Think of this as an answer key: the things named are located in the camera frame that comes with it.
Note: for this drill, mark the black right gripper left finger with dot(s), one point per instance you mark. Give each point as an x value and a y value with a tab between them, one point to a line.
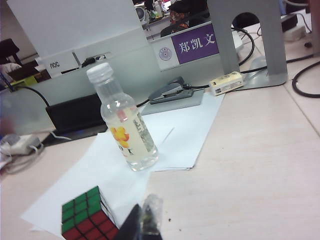
130	225

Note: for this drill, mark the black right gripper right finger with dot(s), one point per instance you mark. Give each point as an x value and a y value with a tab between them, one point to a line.
152	217

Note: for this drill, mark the Rubik's cube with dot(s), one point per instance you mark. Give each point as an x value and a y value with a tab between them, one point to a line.
82	220

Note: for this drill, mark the white paper sheet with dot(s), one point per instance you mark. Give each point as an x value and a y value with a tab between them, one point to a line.
197	117
82	180
165	160

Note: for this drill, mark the clear bottle with orange label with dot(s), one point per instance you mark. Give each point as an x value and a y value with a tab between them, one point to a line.
125	130

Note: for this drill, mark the black rectangular box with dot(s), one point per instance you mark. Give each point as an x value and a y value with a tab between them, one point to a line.
75	115

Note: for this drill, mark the grey flat pad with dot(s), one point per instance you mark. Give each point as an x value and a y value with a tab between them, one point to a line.
195	100

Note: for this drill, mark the grey stapler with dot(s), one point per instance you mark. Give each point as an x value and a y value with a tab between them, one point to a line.
170	91

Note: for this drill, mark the white laptop charger brick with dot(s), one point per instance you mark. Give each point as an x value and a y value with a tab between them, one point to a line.
20	146

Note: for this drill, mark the frosted desk partition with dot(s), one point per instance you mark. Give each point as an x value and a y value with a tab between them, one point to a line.
72	86

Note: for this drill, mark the cream power adapter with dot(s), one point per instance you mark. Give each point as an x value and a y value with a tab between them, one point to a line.
226	83

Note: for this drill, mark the purple name sign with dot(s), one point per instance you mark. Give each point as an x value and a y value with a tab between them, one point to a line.
195	46

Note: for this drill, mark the grey metal bookend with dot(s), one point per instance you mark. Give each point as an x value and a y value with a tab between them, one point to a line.
221	37

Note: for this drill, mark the seated person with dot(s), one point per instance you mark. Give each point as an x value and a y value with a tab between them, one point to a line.
180	17

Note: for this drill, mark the white desk fan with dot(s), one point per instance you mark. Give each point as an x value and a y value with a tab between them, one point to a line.
140	15

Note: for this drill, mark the white monitor back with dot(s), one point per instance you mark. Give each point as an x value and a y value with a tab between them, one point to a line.
75	25

